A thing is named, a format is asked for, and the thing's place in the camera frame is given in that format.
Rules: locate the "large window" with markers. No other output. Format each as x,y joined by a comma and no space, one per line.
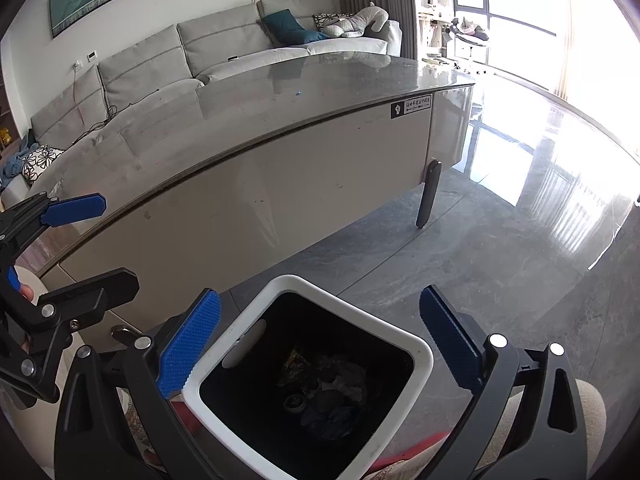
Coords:
525,10

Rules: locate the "blue cloth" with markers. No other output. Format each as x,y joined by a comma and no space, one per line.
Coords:
12,165

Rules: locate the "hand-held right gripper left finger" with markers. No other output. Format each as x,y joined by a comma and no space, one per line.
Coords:
190,345

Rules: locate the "black table sticker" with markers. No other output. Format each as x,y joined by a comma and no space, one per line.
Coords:
410,107

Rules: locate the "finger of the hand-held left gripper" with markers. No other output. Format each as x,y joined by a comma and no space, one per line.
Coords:
75,207
100,285

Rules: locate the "grey sofa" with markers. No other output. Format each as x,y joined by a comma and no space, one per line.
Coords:
150,75

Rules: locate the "black white patterned pillow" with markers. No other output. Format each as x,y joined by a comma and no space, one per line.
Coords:
327,19

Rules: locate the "person's beige trouser leg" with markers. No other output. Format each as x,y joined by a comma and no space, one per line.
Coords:
590,410

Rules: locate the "person's left hand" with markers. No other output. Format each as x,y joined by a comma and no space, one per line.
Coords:
26,293

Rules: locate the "baby rocker seat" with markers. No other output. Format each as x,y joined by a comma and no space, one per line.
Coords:
467,35

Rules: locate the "grey curtain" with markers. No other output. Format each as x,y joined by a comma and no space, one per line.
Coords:
375,0

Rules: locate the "clear plastic wrapper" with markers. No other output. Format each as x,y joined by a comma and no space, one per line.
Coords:
300,365

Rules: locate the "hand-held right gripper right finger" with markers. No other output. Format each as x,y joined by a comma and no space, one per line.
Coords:
450,345

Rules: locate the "flower print pillow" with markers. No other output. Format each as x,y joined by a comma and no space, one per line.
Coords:
42,162

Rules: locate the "white trash bin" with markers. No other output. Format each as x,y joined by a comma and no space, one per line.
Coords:
235,325

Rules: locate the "grey plush toy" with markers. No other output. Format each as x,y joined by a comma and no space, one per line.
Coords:
370,17

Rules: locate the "white paper towel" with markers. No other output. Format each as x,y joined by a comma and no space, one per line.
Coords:
345,377

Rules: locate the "teal pillow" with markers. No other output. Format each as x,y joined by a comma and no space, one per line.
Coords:
287,27

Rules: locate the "glossy grey coffee table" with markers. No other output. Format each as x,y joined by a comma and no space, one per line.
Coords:
300,170

